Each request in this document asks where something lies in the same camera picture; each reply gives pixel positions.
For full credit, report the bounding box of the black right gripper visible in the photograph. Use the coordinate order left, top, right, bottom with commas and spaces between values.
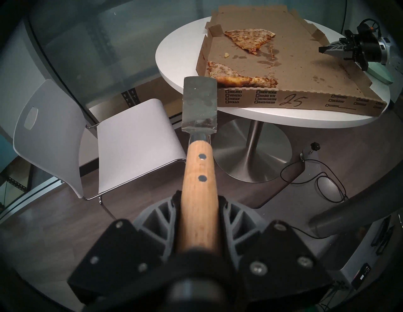
318, 30, 383, 72

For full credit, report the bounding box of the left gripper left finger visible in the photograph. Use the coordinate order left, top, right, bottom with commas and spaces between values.
67, 191, 182, 307

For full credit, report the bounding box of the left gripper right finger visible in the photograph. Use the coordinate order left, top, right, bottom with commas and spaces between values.
218, 194, 335, 304

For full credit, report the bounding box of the cardboard pizza box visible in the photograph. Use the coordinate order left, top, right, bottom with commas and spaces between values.
195, 5, 387, 117

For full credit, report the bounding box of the metal spatula with wooden handle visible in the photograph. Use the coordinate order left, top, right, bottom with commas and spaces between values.
175, 76, 226, 257

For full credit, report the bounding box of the pale cheese pizza slice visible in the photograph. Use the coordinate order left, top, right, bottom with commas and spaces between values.
207, 61, 278, 88

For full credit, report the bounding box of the pale green plate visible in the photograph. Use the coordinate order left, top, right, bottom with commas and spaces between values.
367, 61, 394, 84

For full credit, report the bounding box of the browned pizza slice bitten tip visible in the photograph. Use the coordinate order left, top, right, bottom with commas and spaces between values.
224, 29, 276, 54

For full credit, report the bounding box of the black electronics box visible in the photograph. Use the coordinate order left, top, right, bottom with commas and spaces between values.
352, 262, 372, 289

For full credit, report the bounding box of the grey robot body cabinet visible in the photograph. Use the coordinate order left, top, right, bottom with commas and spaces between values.
315, 214, 403, 312

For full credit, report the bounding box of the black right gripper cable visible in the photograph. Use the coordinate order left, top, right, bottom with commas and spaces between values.
357, 18, 383, 38

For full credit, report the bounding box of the thin black floor cable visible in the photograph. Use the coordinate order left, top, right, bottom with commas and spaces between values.
280, 159, 348, 203

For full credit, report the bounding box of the silver table pedestal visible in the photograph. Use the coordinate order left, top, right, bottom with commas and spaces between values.
213, 112, 292, 183

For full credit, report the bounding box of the white chair with handle hole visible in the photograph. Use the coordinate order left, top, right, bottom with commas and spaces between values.
13, 79, 187, 217

